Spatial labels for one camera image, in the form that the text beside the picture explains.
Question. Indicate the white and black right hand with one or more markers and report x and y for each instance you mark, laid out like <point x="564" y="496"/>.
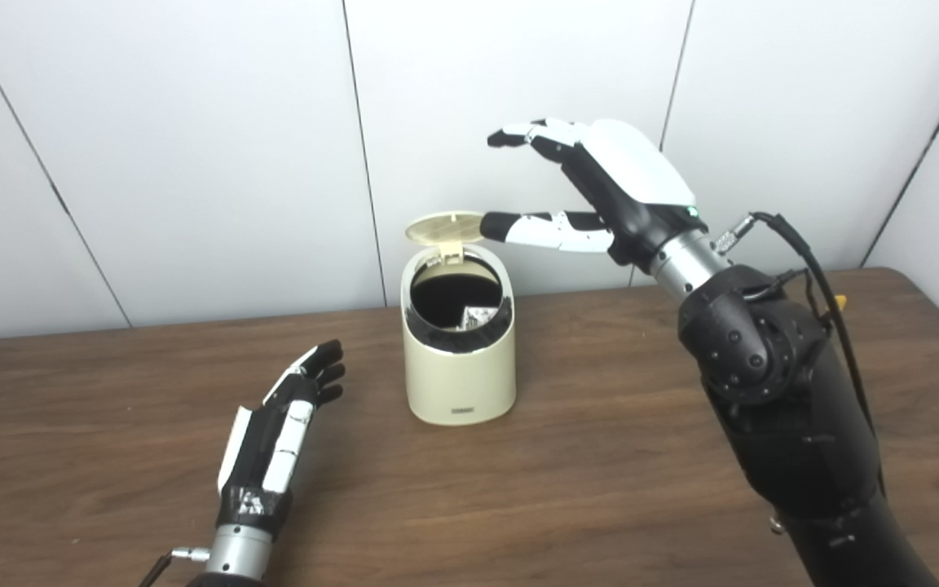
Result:
<point x="632" y="179"/>

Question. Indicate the white and black left hand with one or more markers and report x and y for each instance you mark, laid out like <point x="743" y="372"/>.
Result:
<point x="262" y="456"/>

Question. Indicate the cream round bin lid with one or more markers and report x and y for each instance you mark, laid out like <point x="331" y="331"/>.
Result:
<point x="441" y="227"/>

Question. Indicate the white green milk carton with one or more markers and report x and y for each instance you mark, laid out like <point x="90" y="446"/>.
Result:
<point x="476" y="318"/>

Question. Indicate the cream-colored bin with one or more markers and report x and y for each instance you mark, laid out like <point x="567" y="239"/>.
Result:
<point x="457" y="375"/>

